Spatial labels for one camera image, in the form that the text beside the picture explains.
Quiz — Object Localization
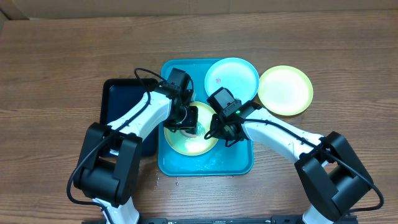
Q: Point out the green plate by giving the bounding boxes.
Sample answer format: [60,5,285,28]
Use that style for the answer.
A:
[164,101,218,156]
[257,65,313,116]

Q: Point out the light blue plate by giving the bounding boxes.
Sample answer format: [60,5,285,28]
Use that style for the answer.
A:
[205,57,259,103]

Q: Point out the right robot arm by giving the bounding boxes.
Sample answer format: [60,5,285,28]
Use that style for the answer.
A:
[205,88,373,223]

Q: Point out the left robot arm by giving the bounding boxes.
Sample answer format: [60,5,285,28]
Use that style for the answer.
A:
[67,68,198,223]

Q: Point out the teal plastic tray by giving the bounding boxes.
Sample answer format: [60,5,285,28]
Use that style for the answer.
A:
[158,58,254,176]

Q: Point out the black plastic tray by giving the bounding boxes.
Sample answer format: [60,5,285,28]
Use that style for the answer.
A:
[99,78,159,157]

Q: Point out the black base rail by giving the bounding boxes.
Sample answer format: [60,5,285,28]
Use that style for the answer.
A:
[81,214,359,224]

